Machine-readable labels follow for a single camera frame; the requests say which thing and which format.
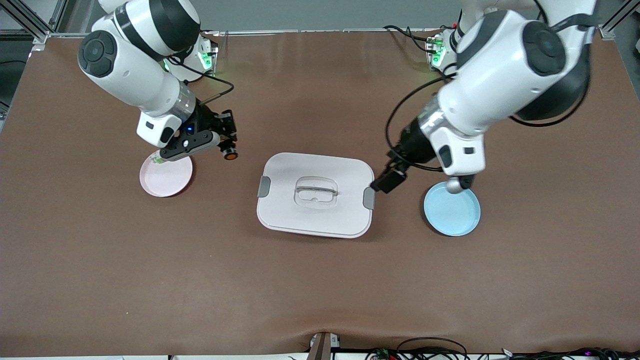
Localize black left arm base cable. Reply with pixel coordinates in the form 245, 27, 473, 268
382, 25, 445, 52

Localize white lidded box, grey latches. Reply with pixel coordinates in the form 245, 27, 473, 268
256, 152, 376, 239

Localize brown table mat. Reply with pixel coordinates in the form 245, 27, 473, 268
0, 29, 640, 357

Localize pink round plate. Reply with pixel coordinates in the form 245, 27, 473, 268
139, 150, 194, 198

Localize grey metal bracket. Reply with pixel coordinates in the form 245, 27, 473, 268
307, 331, 342, 360

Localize black cable bundle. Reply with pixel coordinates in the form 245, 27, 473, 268
500, 346, 640, 360

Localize black looped cable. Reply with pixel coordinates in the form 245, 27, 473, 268
395, 337, 469, 360

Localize aluminium frame profile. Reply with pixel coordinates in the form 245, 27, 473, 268
597, 0, 640, 41
0, 0, 68, 45

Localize light blue round plate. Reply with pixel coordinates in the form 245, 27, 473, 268
423, 181, 481, 237

